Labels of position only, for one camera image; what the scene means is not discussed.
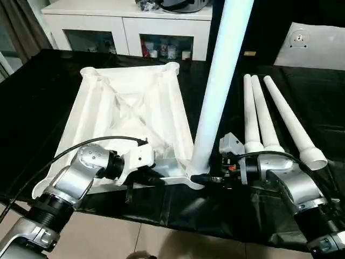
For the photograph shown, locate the white plastic table top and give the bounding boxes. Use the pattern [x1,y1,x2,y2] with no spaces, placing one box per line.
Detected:
[32,62,207,199]

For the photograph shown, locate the black table mat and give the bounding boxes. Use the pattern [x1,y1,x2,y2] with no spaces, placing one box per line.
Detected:
[0,48,345,253]

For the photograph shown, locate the black cabinet with gold label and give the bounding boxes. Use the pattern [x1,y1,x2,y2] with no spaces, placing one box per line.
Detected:
[206,0,293,65]

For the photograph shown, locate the white sideboard cabinet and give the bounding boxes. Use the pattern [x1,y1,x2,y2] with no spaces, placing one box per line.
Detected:
[42,2,213,62]

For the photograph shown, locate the black bundle in plastic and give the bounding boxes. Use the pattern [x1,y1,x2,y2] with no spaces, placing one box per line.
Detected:
[136,0,162,13]

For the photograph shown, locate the grey round bag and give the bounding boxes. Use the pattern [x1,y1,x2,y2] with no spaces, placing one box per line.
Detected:
[161,0,210,13]

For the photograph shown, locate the grey curtain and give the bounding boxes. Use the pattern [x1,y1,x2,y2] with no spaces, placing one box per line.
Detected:
[0,0,59,84]

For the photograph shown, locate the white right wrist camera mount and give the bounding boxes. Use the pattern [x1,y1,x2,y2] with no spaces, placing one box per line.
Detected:
[219,132,243,156]

